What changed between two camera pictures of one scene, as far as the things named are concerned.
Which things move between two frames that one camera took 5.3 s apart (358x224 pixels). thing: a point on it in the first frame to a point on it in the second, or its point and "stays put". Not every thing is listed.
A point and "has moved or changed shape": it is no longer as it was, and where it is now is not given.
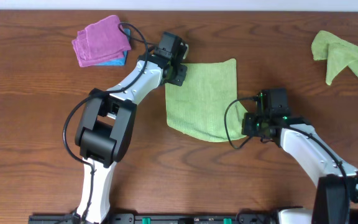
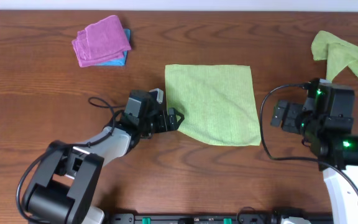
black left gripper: x=179 y=74 to x=163 y=120
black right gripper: x=248 y=125 to x=291 y=115
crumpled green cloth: x=339 y=54 stays put
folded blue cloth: x=120 y=62 stays put
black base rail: x=251 y=218 stays put
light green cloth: x=206 y=106 has moved or changed shape
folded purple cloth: x=100 y=42 stays put
